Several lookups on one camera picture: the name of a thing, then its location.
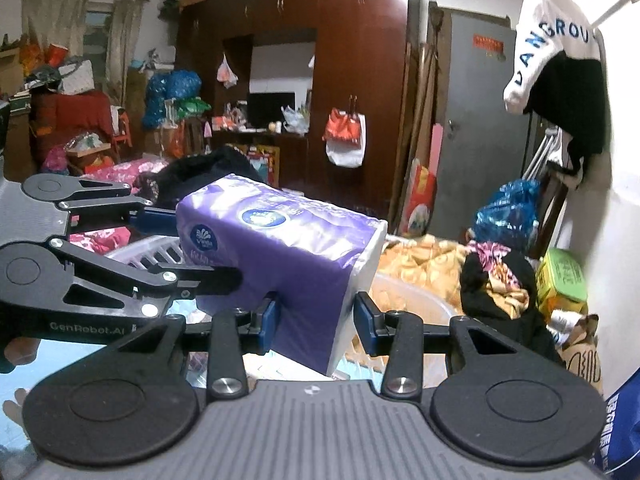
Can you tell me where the black clothing pile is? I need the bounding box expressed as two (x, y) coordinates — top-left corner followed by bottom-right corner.
(134, 145), (264, 210)

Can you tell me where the dark blue shopping bag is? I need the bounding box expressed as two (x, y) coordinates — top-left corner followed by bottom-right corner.
(594, 370), (640, 480)

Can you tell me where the white plastic laundry basket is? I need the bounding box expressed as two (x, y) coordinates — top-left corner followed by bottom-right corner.
(107, 236), (457, 390)

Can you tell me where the black television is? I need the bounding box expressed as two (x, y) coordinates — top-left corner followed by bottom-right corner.
(247, 92), (295, 129)

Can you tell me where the person left hand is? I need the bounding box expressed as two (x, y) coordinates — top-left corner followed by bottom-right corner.
(1, 337), (40, 448)

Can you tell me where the blue plastic bag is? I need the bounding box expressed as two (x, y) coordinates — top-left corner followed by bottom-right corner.
(472, 179), (540, 252)

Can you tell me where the red gift bag on floor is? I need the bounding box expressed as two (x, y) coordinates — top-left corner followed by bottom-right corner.
(398, 158), (437, 237)

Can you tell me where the purple tissue pack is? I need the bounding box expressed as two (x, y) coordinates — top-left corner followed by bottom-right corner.
(176, 174), (387, 375)

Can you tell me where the yellow orange blanket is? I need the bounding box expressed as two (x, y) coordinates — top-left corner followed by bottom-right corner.
(378, 234), (469, 313)

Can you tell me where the green box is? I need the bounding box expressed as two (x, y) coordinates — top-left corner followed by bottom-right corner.
(536, 247), (588, 320)

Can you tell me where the orange white hanging bag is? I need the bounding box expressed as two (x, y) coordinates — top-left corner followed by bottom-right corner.
(322, 96), (367, 169)

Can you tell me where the grey metal door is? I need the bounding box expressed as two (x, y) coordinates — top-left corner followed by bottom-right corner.
(430, 8), (529, 240)

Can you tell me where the dark red wooden wardrobe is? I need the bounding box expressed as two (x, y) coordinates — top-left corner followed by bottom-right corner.
(177, 0), (420, 220)

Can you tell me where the white black hanging jacket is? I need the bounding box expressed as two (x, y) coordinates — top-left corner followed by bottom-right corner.
(503, 0), (606, 188)

